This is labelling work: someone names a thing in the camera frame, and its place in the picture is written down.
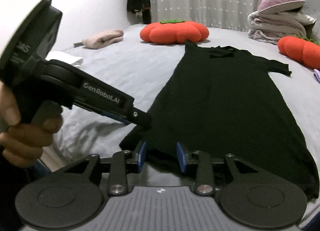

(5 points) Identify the black dress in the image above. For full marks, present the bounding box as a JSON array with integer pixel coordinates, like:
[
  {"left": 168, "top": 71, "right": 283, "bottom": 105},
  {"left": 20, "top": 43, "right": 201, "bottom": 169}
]
[{"left": 120, "top": 42, "right": 319, "bottom": 199}]

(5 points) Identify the folded beige pink garment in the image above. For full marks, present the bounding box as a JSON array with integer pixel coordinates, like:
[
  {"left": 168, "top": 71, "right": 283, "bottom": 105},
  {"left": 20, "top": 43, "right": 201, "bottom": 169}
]
[{"left": 73, "top": 29, "right": 124, "bottom": 49}]

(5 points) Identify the purple pillow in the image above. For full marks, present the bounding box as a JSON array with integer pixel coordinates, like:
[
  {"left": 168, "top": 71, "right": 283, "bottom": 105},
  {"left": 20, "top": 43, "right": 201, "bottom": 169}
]
[{"left": 258, "top": 0, "right": 305, "bottom": 14}]

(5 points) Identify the large orange pumpkin pillow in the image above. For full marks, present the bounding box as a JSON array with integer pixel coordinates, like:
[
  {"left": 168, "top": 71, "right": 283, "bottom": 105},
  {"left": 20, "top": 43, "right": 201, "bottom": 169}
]
[{"left": 140, "top": 20, "right": 209, "bottom": 45}]

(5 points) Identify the person's left hand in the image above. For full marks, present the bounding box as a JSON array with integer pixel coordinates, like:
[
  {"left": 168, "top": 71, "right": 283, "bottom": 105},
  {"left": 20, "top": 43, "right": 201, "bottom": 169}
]
[{"left": 1, "top": 83, "right": 63, "bottom": 168}]

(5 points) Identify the folded lilac cloth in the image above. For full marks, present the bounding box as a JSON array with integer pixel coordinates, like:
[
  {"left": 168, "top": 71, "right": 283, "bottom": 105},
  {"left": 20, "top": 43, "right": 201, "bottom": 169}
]
[{"left": 313, "top": 69, "right": 320, "bottom": 83}]

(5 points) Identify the stack of white folded clothes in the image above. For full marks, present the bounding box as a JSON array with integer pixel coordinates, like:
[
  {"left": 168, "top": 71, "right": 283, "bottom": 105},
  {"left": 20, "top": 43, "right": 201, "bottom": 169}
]
[{"left": 46, "top": 51, "right": 83, "bottom": 68}]

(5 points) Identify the pile of folded blankets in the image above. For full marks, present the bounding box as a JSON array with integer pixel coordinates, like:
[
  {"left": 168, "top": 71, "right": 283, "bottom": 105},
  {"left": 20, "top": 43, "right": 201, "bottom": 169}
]
[{"left": 248, "top": 11, "right": 317, "bottom": 45}]

